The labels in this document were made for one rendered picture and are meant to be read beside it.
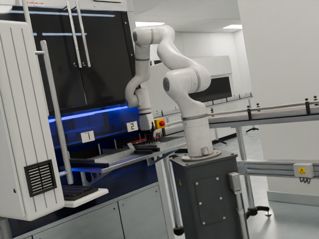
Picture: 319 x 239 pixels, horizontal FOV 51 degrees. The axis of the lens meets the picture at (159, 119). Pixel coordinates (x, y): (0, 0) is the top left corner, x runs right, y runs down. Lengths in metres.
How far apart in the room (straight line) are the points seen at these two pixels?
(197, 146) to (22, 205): 0.76
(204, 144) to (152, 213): 0.97
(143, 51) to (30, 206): 1.07
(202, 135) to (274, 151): 1.89
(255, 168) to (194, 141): 1.31
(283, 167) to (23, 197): 1.90
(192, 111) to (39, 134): 0.66
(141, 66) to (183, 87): 0.54
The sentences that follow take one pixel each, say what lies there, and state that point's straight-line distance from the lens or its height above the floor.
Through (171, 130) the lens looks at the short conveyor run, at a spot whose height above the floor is 0.91.
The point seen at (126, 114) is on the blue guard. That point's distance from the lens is 2.23.
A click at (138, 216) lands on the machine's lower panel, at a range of 2.32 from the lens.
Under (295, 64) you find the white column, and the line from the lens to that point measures 3.15.
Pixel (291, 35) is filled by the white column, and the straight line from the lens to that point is 3.16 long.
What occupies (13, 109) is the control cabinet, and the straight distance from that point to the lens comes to 1.32.
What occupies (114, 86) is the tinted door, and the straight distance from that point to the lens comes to 2.22.
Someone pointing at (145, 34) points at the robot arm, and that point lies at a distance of 1.78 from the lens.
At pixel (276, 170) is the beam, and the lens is 2.71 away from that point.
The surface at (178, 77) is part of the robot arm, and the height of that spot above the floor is 1.24.
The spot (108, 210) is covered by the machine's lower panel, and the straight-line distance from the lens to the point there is 2.17.
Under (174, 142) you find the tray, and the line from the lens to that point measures 1.98.
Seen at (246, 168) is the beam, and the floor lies 0.49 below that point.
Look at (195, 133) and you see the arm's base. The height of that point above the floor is 0.98.
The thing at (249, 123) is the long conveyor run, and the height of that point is 0.86.
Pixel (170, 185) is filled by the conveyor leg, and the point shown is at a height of 0.49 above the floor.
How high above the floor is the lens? 1.15
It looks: 3 degrees down
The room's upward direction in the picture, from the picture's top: 10 degrees counter-clockwise
